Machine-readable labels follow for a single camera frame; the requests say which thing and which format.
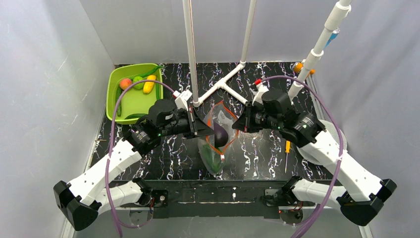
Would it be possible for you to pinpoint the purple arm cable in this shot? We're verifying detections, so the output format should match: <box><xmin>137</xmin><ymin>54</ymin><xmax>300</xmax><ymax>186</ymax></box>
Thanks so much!
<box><xmin>104</xmin><ymin>79</ymin><xmax>176</xmax><ymax>238</ymax></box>
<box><xmin>254</xmin><ymin>75</ymin><xmax>344</xmax><ymax>238</ymax></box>

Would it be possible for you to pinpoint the toy peach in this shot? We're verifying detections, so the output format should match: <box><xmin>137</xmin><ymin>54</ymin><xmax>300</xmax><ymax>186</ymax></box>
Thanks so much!
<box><xmin>119</xmin><ymin>78</ymin><xmax>133</xmax><ymax>91</ymax></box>

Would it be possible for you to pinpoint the toy green chili pepper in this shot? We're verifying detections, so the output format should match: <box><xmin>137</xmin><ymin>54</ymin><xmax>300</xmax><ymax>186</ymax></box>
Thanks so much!
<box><xmin>129</xmin><ymin>65</ymin><xmax>163</xmax><ymax>79</ymax></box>

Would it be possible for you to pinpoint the white PVC pipe frame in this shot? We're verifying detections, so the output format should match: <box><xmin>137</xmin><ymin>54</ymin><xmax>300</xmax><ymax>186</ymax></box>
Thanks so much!
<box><xmin>182</xmin><ymin>0</ymin><xmax>352</xmax><ymax>108</ymax></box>

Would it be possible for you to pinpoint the green plastic basin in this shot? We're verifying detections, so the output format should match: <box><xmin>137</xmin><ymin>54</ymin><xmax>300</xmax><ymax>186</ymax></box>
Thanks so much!
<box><xmin>106</xmin><ymin>63</ymin><xmax>164</xmax><ymax>124</ymax></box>

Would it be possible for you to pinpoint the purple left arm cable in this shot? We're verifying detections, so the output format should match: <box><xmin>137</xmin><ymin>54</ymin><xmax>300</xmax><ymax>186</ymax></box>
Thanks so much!
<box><xmin>104</xmin><ymin>79</ymin><xmax>176</xmax><ymax>238</ymax></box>

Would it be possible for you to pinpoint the toy yellow corn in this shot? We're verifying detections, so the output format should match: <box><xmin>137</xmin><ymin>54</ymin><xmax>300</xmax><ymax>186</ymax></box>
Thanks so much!
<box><xmin>143</xmin><ymin>74</ymin><xmax>157</xmax><ymax>94</ymax></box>

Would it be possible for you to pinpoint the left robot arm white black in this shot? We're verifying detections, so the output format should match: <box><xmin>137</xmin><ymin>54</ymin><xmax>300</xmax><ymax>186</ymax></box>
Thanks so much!
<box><xmin>53</xmin><ymin>99</ymin><xmax>214</xmax><ymax>231</ymax></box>

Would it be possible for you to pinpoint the black marble pattern mat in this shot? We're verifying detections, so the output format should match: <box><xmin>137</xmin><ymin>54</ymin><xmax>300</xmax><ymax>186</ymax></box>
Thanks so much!
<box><xmin>88</xmin><ymin>62</ymin><xmax>332</xmax><ymax>180</ymax></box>

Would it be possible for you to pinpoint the yellow handle screwdriver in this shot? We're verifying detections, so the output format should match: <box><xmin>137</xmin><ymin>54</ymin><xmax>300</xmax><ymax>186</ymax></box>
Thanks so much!
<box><xmin>284</xmin><ymin>140</ymin><xmax>291</xmax><ymax>173</ymax></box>

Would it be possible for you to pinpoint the clear zip bag orange zipper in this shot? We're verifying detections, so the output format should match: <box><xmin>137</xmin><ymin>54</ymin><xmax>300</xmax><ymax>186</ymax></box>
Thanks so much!
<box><xmin>197</xmin><ymin>101</ymin><xmax>239</xmax><ymax>176</ymax></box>

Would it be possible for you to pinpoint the toy green cucumber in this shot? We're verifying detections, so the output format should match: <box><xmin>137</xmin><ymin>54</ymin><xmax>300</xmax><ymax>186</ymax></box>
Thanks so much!
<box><xmin>115</xmin><ymin>86</ymin><xmax>123</xmax><ymax>117</ymax></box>

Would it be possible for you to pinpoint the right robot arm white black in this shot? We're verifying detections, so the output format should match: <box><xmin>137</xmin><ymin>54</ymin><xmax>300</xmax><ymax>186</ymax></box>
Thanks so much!
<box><xmin>232</xmin><ymin>91</ymin><xmax>397</xmax><ymax>226</ymax></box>

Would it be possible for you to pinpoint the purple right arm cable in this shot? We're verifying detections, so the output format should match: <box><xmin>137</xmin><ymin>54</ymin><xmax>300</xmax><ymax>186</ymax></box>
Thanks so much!
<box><xmin>254</xmin><ymin>75</ymin><xmax>344</xmax><ymax>238</ymax></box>

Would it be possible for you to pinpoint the orange clamp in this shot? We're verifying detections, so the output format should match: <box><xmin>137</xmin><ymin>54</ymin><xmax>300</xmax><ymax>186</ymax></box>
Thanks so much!
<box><xmin>291</xmin><ymin>61</ymin><xmax>315</xmax><ymax>75</ymax></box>

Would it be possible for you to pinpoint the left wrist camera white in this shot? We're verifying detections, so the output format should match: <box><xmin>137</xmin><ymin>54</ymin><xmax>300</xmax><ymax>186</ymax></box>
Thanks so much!
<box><xmin>172</xmin><ymin>90</ymin><xmax>192</xmax><ymax>111</ymax></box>

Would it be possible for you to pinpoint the toy purple eggplant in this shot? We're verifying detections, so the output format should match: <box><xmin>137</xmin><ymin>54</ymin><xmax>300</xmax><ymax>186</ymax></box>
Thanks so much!
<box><xmin>213</xmin><ymin>121</ymin><xmax>229</xmax><ymax>148</ymax></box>

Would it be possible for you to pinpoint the toy bok choy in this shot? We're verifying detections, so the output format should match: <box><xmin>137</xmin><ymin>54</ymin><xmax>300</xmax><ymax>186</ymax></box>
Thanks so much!
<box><xmin>199</xmin><ymin>144</ymin><xmax>225</xmax><ymax>176</ymax></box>

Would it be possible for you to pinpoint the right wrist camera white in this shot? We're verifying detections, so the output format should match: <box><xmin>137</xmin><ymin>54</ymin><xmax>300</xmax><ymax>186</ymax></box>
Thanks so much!
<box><xmin>250</xmin><ymin>79</ymin><xmax>269</xmax><ymax>106</ymax></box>

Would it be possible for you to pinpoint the toy green bean pod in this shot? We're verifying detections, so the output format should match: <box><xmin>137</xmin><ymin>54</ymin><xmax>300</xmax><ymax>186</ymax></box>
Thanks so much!
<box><xmin>156</xmin><ymin>84</ymin><xmax>161</xmax><ymax>100</ymax></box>

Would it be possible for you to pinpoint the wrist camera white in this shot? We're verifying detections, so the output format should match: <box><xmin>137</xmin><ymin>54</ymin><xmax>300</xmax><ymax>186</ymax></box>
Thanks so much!
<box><xmin>172</xmin><ymin>90</ymin><xmax>192</xmax><ymax>111</ymax></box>
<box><xmin>250</xmin><ymin>79</ymin><xmax>269</xmax><ymax>106</ymax></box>

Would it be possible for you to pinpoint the aluminium rail frame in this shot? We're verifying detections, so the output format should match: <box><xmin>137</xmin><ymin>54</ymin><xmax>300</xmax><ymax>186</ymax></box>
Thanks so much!
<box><xmin>60</xmin><ymin>73</ymin><xmax>374</xmax><ymax>238</ymax></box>

